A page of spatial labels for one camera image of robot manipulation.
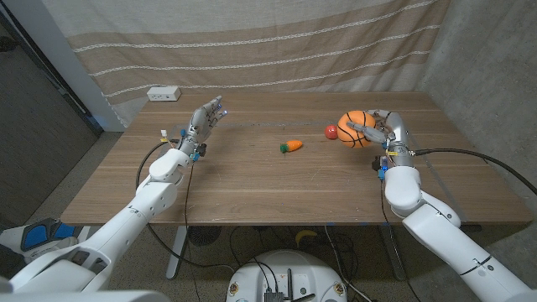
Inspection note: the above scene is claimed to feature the dark wooden door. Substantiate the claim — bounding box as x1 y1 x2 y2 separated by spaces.
0 12 104 230

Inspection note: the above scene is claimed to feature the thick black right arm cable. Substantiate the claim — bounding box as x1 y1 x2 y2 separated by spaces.
413 148 537 197

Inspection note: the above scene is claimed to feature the yellow toy banana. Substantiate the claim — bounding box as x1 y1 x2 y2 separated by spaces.
295 229 319 247

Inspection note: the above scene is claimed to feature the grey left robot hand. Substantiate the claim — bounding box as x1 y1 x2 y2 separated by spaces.
175 95 228 163

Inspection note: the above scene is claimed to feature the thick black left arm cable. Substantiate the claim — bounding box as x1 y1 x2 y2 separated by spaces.
134 140 236 273

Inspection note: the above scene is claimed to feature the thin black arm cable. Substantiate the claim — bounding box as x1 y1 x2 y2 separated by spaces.
379 179 423 302
183 161 201 302

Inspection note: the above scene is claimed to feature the white power outlet box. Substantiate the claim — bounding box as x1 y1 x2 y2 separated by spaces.
146 86 182 102

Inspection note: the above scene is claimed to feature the blue black foot pedal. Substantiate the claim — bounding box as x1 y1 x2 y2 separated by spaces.
20 217 76 252

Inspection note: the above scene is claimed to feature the beige striped fabric backdrop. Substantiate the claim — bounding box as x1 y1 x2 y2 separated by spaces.
41 0 452 127

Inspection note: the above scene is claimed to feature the white robot torso base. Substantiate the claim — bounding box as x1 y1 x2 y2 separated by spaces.
225 249 348 302

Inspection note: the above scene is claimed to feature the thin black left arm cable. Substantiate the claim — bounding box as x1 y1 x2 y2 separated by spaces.
183 161 201 302

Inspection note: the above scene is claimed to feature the round black fan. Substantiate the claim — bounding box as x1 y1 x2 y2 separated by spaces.
187 225 222 247

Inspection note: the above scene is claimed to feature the white floor cable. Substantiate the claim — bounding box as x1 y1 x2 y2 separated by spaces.
324 225 373 302

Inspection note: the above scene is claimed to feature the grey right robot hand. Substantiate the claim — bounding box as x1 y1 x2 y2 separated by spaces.
346 109 416 169

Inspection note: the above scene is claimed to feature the white door frame post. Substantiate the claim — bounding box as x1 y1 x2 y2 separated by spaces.
2 0 127 133

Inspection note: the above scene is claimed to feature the orange toy basketball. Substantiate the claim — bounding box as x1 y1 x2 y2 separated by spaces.
336 110 378 148

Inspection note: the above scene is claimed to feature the orange toy carrot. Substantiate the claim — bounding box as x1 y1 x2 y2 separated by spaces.
279 139 304 154

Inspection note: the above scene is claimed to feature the white table leg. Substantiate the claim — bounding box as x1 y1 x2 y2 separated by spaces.
165 225 190 281

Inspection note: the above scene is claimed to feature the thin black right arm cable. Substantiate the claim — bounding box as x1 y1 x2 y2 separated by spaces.
379 179 423 302

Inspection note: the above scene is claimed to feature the grey table leg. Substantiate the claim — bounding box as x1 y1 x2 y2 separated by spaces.
379 224 408 281

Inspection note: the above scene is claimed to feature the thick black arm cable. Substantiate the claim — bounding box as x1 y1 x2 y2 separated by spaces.
413 148 537 197
134 140 236 273

